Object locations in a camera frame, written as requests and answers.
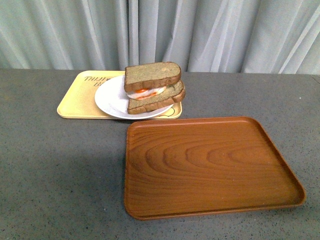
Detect white round plate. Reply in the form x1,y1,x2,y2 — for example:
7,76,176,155
94,75,173,120

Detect yellow bear tray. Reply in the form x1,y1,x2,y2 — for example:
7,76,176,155
57,70,182,120

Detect grey pleated curtain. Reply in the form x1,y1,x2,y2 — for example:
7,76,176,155
0,0,320,75

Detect fried egg toy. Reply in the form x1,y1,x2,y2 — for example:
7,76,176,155
126,86,167,101

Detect lowest bread slice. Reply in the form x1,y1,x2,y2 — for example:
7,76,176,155
127,101,172,115

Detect brown wood-grain tray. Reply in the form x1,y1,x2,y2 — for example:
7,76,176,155
124,116,306,220

